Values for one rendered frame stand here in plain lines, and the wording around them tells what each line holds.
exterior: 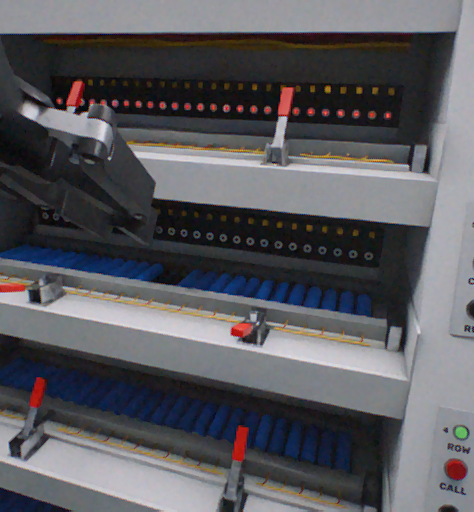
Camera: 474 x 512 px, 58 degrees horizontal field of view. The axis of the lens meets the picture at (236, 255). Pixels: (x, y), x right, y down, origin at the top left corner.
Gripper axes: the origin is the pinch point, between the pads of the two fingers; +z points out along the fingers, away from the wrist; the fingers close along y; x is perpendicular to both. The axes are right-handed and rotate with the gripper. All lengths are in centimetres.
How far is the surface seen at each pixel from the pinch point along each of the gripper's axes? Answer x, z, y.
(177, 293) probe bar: 3.6, 19.3, 0.2
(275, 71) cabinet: -32.3, 27.0, -5.1
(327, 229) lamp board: -8.8, 27.3, -15.9
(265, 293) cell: 1.5, 23.2, -9.7
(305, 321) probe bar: 4.4, 19.1, -15.2
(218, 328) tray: 6.9, 18.1, -5.8
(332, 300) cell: 1.0, 23.6, -17.8
